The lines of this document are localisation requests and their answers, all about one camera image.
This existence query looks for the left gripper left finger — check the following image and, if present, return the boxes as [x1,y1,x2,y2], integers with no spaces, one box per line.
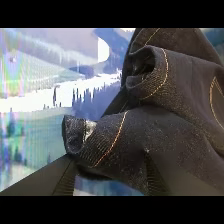
[0,154,80,197]

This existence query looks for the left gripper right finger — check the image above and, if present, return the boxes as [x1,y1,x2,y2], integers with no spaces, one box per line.
[145,159,224,197]

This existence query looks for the dark blue jeans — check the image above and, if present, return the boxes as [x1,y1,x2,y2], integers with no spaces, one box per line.
[61,28,224,194]

